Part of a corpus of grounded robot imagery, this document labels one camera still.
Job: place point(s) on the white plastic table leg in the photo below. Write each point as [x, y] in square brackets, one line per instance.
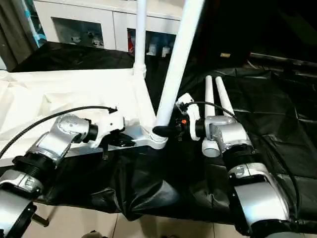
[178, 62]
[209, 94]
[140, 37]
[224, 96]

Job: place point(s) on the white plastic table top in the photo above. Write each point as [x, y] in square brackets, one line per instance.
[62, 86]

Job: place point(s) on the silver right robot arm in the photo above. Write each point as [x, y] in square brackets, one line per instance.
[237, 153]

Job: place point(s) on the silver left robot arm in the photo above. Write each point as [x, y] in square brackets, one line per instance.
[57, 138]

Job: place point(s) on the black plastic mat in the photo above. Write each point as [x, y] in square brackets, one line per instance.
[136, 178]

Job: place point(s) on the white bottle with dark cap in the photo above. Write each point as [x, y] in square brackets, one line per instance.
[151, 50]
[165, 51]

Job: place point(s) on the dark rounded robot foot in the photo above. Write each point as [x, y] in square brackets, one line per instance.
[95, 235]

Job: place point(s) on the black metal workbench leg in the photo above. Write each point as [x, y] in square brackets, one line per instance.
[40, 219]

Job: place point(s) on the white cabinet with glass doors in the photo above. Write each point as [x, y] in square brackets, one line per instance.
[99, 15]

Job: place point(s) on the teal plastic stool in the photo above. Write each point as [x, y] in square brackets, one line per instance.
[39, 34]

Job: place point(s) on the grey curtain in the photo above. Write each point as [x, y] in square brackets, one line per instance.
[15, 34]

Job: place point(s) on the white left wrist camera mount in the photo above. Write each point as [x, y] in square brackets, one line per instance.
[109, 124]

